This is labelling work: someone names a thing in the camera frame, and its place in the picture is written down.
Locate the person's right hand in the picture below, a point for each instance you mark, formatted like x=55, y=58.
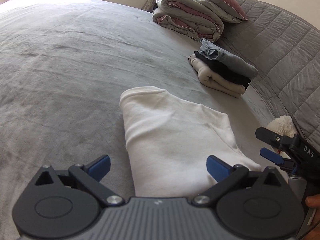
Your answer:
x=315, y=202

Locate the white printed sweatshirt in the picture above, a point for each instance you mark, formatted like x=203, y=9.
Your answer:
x=175, y=135

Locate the grey quilted headboard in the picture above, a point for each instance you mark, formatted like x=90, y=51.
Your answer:
x=282, y=50

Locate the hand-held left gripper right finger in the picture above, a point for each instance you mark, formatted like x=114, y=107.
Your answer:
x=216, y=167

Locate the folded beige garment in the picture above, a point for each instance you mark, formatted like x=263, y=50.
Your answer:
x=215, y=81

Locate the bed with grey sheet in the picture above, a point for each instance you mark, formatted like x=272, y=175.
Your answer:
x=75, y=67

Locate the folded grey garment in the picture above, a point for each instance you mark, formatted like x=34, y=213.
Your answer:
x=235, y=62

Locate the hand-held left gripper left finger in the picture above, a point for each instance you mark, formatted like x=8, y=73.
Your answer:
x=100, y=166

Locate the folded grey pink quilt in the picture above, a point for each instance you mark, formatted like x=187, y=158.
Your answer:
x=187, y=15

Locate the folded black garment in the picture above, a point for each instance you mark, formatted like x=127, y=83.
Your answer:
x=230, y=76

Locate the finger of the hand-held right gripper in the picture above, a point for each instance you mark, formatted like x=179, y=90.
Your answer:
x=271, y=155
x=275, y=140

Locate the white plush toy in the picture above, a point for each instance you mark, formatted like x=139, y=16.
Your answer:
x=280, y=127

